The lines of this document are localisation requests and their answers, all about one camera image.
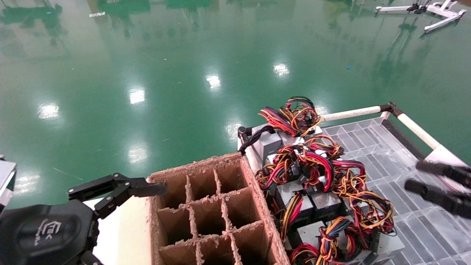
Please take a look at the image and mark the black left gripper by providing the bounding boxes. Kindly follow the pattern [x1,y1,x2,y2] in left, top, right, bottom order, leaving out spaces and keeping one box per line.
[0,173,168,265]

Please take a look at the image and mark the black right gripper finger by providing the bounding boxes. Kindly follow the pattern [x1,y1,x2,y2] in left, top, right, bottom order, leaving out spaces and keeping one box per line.
[404,179,471,218]
[416,160,471,188]

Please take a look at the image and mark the clear plastic compartment tray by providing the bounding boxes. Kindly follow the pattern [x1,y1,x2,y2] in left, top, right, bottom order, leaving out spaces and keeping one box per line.
[322,117,471,265]

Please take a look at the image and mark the dark grey power supply box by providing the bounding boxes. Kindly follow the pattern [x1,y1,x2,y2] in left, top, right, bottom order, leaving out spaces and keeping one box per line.
[311,191,346,221]

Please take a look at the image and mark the brown cardboard divider box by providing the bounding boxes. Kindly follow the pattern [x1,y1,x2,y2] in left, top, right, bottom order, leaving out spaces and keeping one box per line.
[147,153,291,265]

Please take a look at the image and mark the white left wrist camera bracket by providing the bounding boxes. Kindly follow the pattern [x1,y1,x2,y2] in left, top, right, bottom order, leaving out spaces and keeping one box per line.
[0,156,17,213]

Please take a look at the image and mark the grey power supply looped cable bundle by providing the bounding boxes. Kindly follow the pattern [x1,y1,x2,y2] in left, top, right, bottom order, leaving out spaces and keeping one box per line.
[289,215,372,265]

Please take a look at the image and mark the grey power supply orange red cables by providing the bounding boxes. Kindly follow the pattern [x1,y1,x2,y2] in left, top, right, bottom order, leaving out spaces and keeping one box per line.
[274,182,313,245]

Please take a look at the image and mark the white metal stand frame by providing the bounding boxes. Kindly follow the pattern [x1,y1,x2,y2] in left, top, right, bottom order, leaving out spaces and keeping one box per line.
[375,0,467,33]

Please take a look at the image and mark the grey power supply multicolour cables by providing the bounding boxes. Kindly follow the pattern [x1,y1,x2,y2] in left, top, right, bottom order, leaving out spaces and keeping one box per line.
[259,96,324,148]

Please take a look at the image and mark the grey power supply black cable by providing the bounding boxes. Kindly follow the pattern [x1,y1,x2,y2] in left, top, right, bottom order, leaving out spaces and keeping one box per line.
[237,124,284,160]

